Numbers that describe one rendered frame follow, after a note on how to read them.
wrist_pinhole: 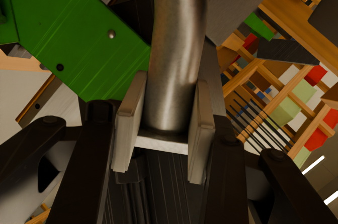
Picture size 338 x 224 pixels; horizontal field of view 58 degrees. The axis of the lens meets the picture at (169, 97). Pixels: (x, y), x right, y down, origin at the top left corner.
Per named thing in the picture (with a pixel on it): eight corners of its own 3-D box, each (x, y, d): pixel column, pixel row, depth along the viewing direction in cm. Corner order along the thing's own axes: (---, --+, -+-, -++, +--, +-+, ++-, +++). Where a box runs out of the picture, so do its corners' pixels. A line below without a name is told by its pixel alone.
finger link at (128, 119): (126, 174, 14) (110, 172, 14) (143, 113, 21) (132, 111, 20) (133, 115, 13) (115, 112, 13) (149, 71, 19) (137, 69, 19)
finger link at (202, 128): (198, 125, 13) (216, 128, 13) (195, 78, 19) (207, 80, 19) (186, 184, 14) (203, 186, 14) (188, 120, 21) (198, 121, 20)
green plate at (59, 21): (27, 21, 48) (127, 111, 49) (-8, 20, 40) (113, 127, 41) (70, -38, 45) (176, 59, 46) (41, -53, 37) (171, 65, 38)
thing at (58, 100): (66, 111, 72) (74, 121, 71) (13, 118, 56) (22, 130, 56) (178, -21, 63) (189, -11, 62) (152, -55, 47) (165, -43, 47)
